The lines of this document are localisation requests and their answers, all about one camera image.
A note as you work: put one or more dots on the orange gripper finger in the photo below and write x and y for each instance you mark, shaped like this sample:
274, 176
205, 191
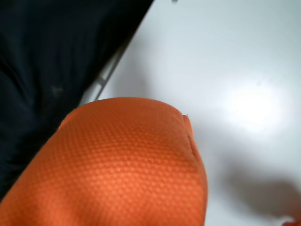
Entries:
292, 222

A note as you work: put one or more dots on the orange bean bag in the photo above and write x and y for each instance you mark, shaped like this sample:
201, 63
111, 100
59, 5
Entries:
117, 169

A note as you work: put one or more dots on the person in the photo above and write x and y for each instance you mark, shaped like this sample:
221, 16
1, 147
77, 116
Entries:
47, 70

